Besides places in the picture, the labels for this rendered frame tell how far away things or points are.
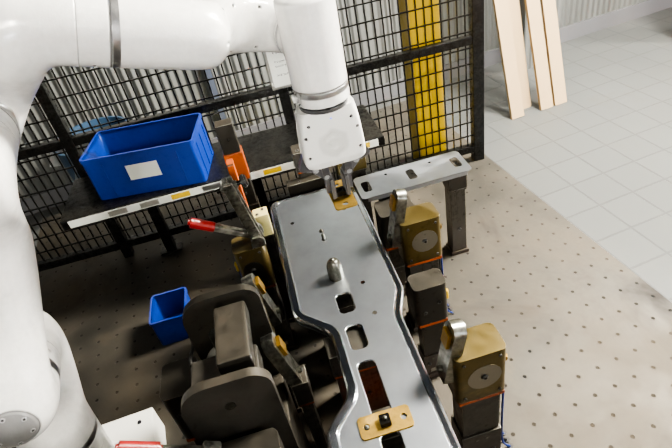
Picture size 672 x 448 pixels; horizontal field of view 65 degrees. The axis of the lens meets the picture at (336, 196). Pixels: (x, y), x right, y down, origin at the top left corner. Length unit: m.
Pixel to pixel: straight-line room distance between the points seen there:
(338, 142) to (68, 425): 0.65
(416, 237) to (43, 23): 0.80
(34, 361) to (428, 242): 0.76
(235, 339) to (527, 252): 0.98
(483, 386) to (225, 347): 0.44
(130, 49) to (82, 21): 0.06
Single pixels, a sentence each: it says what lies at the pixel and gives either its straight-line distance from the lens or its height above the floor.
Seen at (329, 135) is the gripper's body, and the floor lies 1.38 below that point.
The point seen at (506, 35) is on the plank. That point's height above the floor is 0.51.
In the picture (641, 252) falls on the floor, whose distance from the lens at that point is 2.68.
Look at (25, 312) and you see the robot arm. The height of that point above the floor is 1.29.
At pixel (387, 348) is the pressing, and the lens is 0.96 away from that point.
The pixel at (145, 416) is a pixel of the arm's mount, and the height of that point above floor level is 0.78.
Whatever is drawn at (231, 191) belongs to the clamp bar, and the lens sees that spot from 1.06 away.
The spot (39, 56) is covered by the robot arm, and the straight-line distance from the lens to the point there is 0.68.
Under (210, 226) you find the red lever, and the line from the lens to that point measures 1.12.
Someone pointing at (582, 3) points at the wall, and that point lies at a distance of 4.77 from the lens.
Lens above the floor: 1.76
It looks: 36 degrees down
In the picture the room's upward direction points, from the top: 12 degrees counter-clockwise
